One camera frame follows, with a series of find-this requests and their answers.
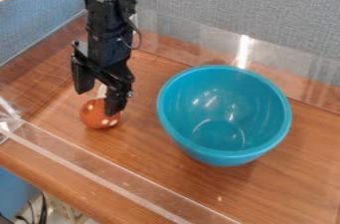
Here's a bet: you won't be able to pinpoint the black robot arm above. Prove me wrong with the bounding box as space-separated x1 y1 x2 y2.
72 0 142 116

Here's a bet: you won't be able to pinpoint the clear acrylic back barrier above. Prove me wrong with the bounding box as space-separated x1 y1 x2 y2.
132 9 340 113

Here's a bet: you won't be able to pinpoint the black floor cables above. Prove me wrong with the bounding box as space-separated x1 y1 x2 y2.
0 191 50 224

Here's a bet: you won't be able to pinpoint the toy mushroom brown cap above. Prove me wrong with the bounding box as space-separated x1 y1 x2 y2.
79 83 124 130

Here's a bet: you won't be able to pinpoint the clear acrylic front barrier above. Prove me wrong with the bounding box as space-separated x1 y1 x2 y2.
0 98 240 224

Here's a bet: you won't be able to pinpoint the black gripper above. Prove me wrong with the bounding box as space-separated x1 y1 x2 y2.
71 33 135 116

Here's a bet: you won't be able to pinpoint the clear acrylic barrier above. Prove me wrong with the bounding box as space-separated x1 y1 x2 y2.
132 9 340 113
0 98 240 224
0 8 91 69

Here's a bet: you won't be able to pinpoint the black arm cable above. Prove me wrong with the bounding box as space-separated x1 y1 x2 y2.
120 17 144 51

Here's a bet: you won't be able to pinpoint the blue plastic bowl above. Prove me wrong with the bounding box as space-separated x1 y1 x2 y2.
158 65 292 166

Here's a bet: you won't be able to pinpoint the clear acrylic left barrier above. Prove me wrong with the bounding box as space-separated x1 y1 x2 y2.
0 8 91 69

